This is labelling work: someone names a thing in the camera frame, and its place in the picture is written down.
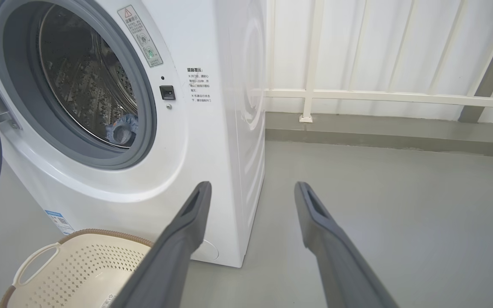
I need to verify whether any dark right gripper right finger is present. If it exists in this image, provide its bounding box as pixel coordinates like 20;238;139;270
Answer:
294;182;401;308

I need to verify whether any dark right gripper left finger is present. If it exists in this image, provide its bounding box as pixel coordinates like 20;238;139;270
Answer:
110;181;212;308

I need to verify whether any blue patterned garment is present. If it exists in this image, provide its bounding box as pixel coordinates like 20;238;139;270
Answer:
106;113;139;147

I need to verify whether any white front-load washing machine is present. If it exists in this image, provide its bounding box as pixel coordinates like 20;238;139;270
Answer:
0;0;268;269

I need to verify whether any cream perforated laundry basket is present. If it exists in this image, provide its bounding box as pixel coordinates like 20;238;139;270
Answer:
0;229;155;308

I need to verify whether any grey rubber door gasket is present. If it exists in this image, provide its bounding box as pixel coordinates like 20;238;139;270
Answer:
0;0;158;170

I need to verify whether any round white filter cover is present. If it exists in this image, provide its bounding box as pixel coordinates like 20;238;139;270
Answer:
191;239;220;262

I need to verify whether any blue energy label sticker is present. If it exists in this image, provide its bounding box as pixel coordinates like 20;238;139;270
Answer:
45;210;76;236

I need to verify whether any white metal railing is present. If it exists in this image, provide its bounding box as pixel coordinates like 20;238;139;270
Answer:
264;0;493;124

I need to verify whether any perforated steel washer drum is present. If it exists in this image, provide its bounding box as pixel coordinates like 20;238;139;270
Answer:
37;4;138;149

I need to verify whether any white caution sticker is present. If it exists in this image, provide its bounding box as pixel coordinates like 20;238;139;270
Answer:
117;5;164;68

